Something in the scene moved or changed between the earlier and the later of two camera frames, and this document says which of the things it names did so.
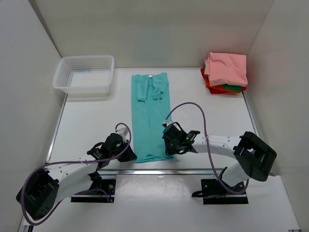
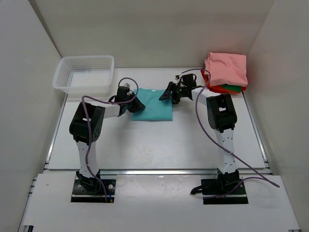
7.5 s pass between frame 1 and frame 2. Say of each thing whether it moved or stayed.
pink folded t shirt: stayed
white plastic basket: stayed
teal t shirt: moved
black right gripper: moved
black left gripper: moved
